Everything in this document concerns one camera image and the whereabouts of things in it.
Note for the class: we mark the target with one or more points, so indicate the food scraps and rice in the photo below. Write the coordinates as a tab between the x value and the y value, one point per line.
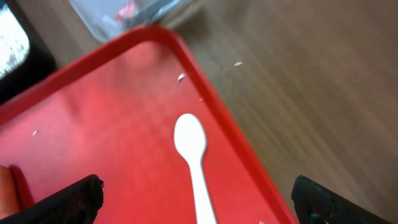
15	45

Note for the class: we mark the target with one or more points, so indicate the red snack wrapper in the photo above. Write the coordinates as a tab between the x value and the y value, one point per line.
128	12

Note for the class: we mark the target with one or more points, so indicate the orange carrot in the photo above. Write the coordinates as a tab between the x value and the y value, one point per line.
8	194

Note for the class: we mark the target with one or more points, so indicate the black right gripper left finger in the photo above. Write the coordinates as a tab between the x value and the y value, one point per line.
76	204

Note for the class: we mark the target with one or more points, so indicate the black waste tray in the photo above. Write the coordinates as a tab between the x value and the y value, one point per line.
36	65

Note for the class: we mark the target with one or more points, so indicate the white plastic spoon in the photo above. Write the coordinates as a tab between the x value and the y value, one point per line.
191	142

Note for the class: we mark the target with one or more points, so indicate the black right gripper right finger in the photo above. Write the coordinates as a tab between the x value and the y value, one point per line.
313	203

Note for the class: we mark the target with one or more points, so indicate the red plastic tray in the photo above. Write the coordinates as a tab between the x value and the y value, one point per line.
112	113

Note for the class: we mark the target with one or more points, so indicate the clear plastic waste bin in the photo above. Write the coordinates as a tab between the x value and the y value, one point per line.
107	19

